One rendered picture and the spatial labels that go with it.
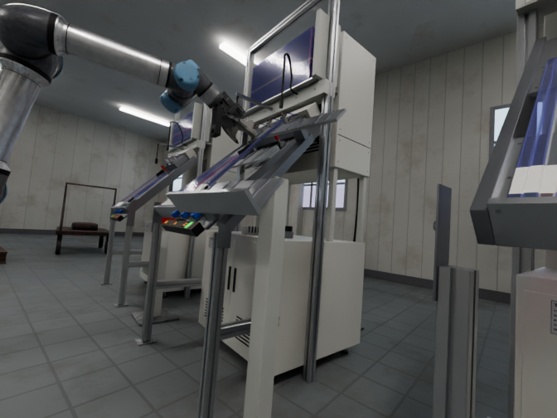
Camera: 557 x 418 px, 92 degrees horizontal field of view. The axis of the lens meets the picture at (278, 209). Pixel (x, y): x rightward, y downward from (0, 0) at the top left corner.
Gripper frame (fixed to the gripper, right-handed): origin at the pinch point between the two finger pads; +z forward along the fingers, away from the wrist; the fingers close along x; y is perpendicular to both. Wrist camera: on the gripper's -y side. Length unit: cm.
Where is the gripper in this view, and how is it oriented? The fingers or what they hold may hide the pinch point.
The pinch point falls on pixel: (245, 141)
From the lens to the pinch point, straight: 118.0
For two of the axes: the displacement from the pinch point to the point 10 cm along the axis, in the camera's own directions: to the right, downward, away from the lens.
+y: 4.7, -7.9, 3.9
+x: -6.4, 0.0, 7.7
